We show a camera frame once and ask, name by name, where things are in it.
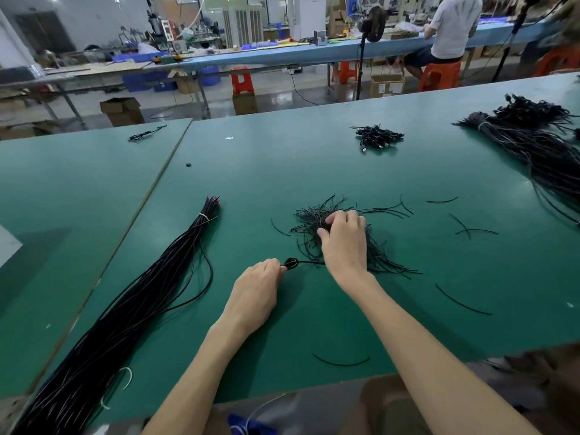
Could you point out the person's right hand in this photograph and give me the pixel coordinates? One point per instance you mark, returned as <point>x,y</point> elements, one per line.
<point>346,249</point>

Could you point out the large white box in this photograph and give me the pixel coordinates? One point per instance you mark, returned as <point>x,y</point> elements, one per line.
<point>7,246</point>

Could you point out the orange plastic stool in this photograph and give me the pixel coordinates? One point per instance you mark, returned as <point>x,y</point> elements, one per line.
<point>557,60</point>
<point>347,72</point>
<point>440,77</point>

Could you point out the open cardboard box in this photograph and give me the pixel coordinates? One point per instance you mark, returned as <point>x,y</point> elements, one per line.
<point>121,112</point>

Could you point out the red plastic stool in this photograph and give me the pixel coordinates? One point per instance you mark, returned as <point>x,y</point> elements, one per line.
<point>242,80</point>

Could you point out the person's left forearm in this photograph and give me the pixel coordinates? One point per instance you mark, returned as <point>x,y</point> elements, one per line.
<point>195,385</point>

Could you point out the person's left hand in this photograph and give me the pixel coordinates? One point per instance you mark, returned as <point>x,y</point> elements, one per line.
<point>254,299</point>

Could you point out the person's right forearm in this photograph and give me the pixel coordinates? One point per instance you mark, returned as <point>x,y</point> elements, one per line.
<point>435,367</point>

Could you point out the black tripod stand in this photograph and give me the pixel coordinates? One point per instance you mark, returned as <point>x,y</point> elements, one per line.
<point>515,36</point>

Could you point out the small cardboard box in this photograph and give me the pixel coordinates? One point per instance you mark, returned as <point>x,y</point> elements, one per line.
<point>245,103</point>

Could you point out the long blue workbench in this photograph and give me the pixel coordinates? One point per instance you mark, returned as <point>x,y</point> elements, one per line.
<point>290,54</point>

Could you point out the blue plastic item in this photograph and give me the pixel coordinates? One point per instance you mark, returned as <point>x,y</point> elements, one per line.
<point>249,424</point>

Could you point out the black fan on stand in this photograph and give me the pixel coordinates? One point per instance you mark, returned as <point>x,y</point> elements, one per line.
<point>374,22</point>

